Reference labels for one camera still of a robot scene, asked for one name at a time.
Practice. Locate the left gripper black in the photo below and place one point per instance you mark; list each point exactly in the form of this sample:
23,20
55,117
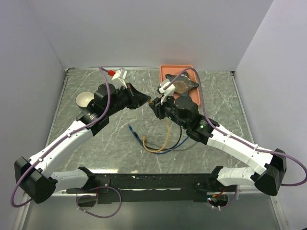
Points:
137,98

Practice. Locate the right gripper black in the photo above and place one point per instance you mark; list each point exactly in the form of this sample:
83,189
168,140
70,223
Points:
158,108

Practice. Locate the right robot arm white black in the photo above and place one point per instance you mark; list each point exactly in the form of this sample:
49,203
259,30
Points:
263,170

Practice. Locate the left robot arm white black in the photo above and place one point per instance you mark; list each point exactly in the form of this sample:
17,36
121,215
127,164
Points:
37,177

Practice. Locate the dark blue star dish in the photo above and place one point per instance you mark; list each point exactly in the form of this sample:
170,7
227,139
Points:
194,84

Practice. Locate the orange plastic tray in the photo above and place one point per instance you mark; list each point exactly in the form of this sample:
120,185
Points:
171,71

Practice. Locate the white ceramic bowl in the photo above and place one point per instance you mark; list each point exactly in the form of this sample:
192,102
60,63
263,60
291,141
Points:
83,99

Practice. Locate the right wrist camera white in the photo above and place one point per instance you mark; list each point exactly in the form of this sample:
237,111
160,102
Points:
166,89

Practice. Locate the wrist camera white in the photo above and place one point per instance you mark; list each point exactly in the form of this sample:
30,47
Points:
118,79
166,89

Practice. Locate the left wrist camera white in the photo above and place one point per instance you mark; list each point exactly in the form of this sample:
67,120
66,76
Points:
118,79

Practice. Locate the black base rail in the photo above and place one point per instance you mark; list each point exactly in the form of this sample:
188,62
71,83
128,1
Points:
152,187

